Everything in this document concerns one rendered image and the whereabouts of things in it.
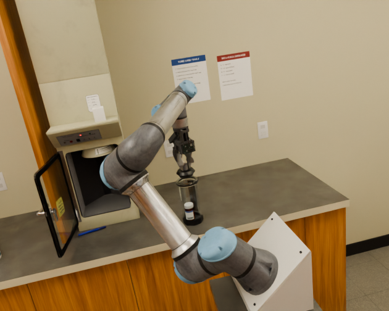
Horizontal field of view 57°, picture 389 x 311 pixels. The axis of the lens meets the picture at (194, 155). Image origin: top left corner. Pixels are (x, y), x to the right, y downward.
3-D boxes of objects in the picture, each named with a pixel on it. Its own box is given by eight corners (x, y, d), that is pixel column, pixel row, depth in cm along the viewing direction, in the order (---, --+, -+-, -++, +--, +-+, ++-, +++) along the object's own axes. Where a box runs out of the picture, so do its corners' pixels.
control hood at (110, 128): (55, 147, 173) (49, 126, 169) (122, 134, 177) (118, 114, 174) (50, 153, 162) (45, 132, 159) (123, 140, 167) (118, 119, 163)
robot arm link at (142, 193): (217, 282, 114) (110, 147, 113) (188, 294, 123) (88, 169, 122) (231, 259, 123) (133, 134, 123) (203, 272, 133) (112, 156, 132)
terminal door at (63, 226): (79, 224, 185) (58, 151, 172) (60, 259, 156) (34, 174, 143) (77, 224, 185) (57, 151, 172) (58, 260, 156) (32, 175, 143)
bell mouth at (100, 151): (83, 150, 195) (80, 140, 193) (115, 144, 197) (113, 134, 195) (79, 160, 178) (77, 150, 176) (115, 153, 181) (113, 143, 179)
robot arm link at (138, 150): (129, 135, 106) (184, 71, 143) (111, 153, 113) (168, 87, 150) (158, 161, 108) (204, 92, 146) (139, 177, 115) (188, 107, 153)
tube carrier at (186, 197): (197, 211, 188) (191, 173, 181) (207, 219, 179) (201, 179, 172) (178, 218, 184) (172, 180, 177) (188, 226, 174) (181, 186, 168)
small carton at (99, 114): (94, 120, 169) (92, 107, 167) (105, 118, 170) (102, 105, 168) (95, 122, 165) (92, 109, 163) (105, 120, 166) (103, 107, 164)
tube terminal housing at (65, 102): (83, 210, 211) (47, 79, 186) (138, 199, 216) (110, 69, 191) (79, 231, 188) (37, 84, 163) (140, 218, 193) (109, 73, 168)
